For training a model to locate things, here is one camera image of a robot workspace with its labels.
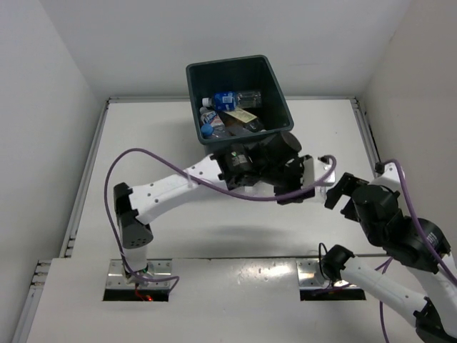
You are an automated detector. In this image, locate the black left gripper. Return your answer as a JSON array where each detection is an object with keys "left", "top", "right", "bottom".
[{"left": 259, "top": 154, "right": 313, "bottom": 204}]

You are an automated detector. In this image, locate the small clear blue label bottle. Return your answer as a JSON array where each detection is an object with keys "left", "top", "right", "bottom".
[{"left": 202, "top": 90, "right": 262, "bottom": 111}]

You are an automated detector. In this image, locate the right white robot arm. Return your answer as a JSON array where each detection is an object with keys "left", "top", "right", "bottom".
[{"left": 320, "top": 173, "right": 456, "bottom": 342}]

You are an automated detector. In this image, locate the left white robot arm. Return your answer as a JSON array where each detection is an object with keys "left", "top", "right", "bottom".
[{"left": 107, "top": 132, "right": 321, "bottom": 284}]

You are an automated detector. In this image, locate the dark green plastic bin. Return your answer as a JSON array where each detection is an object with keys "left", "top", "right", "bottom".
[{"left": 186, "top": 55, "right": 294, "bottom": 153}]

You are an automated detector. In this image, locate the white label bottle in bin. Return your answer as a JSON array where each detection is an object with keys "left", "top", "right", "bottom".
[{"left": 199, "top": 106, "right": 226, "bottom": 131}]

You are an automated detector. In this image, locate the amber bottle yellow label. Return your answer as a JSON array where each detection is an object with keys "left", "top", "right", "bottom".
[{"left": 218, "top": 109, "right": 264, "bottom": 136}]

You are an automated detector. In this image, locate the aluminium table edge rail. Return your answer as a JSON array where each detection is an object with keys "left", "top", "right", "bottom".
[{"left": 350, "top": 97, "right": 381, "bottom": 173}]

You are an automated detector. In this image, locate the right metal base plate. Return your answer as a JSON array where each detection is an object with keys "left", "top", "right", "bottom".
[{"left": 296, "top": 258, "right": 358, "bottom": 292}]

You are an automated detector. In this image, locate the metal base plate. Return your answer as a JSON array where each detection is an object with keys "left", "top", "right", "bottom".
[
  {"left": 106, "top": 259, "right": 172, "bottom": 291},
  {"left": 296, "top": 258, "right": 358, "bottom": 292}
]

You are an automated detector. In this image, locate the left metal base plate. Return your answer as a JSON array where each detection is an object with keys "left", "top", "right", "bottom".
[{"left": 106, "top": 259, "right": 172, "bottom": 291}]

